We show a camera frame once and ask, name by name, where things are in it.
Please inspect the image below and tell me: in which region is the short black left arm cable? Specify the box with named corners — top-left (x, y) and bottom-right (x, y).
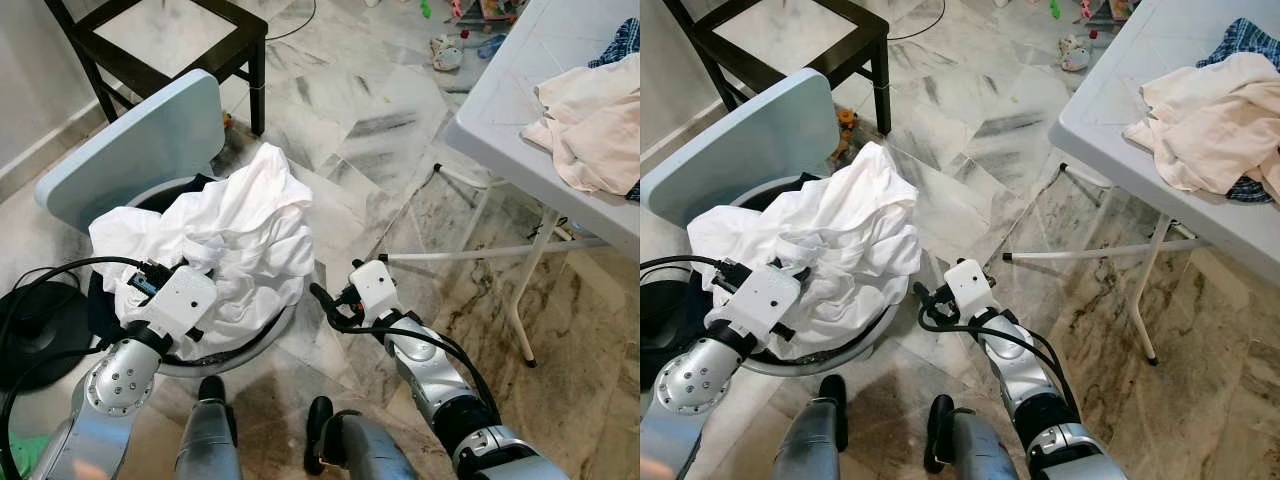
top-left (0, 343), bottom-right (101, 476)

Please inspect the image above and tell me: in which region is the black garment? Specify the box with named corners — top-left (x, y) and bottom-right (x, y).
top-left (740, 175), bottom-right (821, 211)
top-left (130, 175), bottom-right (216, 216)

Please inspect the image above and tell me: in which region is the robot right leg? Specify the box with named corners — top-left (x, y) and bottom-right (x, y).
top-left (925, 395), bottom-right (1011, 480)
top-left (303, 397), bottom-right (421, 480)

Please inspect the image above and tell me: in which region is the white folding table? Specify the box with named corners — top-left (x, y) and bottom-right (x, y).
top-left (375, 0), bottom-right (641, 369)
top-left (1000, 0), bottom-right (1280, 366)

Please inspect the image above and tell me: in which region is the small plush toy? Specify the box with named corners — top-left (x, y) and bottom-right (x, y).
top-left (1060, 35), bottom-right (1096, 71)
top-left (430, 35), bottom-right (466, 71)

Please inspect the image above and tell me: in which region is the round steel laundry bin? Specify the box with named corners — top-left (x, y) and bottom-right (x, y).
top-left (88, 175), bottom-right (313, 379)
top-left (740, 175), bottom-right (926, 379)

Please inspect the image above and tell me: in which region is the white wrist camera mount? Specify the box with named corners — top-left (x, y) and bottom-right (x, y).
top-left (120, 263), bottom-right (219, 346)
top-left (348, 260), bottom-right (401, 326)
top-left (705, 265), bottom-right (804, 346)
top-left (945, 258), bottom-right (999, 323)

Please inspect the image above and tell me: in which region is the black floor cable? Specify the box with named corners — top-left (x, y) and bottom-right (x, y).
top-left (890, 0), bottom-right (946, 41)
top-left (265, 0), bottom-right (319, 41)

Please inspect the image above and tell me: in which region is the black round fan base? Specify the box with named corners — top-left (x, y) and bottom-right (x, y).
top-left (0, 280), bottom-right (93, 393)
top-left (640, 280), bottom-right (706, 391)

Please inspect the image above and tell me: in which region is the blue plaid garment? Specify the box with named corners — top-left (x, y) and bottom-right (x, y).
top-left (588, 17), bottom-right (641, 69)
top-left (1195, 17), bottom-right (1280, 206)

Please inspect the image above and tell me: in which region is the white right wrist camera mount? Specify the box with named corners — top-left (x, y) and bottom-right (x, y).
top-left (348, 260), bottom-right (401, 326)
top-left (945, 258), bottom-right (999, 323)

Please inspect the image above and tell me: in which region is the dark wooden chair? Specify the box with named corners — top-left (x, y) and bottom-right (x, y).
top-left (45, 0), bottom-right (269, 136)
top-left (663, 0), bottom-right (893, 136)

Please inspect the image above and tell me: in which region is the cream garment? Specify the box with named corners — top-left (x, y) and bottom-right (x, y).
top-left (520, 52), bottom-right (641, 196)
top-left (1123, 52), bottom-right (1280, 196)

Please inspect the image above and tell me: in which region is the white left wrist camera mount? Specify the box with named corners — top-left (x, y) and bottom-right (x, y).
top-left (705, 265), bottom-right (804, 346)
top-left (120, 263), bottom-right (219, 346)

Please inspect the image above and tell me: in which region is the long black left arm cable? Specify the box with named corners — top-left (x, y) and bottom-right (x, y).
top-left (0, 255), bottom-right (161, 331)
top-left (640, 255), bottom-right (746, 291)

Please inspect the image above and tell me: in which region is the white shirt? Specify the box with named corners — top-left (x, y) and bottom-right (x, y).
top-left (88, 142), bottom-right (317, 356)
top-left (688, 142), bottom-right (923, 356)

